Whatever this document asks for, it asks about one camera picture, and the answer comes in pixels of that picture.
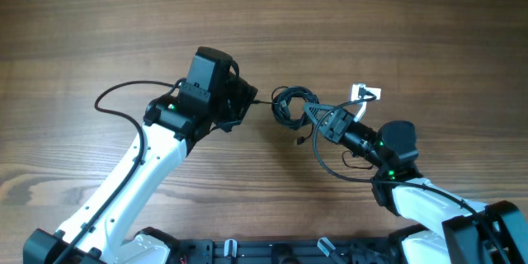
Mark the black USB cable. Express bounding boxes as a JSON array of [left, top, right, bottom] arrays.
[[252, 85, 321, 146]]

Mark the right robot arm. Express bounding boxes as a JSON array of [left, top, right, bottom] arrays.
[[303, 103, 527, 263]]

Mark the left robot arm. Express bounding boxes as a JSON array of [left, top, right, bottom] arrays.
[[22, 47, 257, 263]]

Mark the right camera black cable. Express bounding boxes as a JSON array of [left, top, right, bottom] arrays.
[[312, 90, 512, 264]]

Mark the camera black cable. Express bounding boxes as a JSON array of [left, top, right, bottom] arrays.
[[51, 77, 187, 264], [312, 90, 512, 264]]

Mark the left camera black cable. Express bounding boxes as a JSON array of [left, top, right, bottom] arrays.
[[51, 77, 187, 264]]

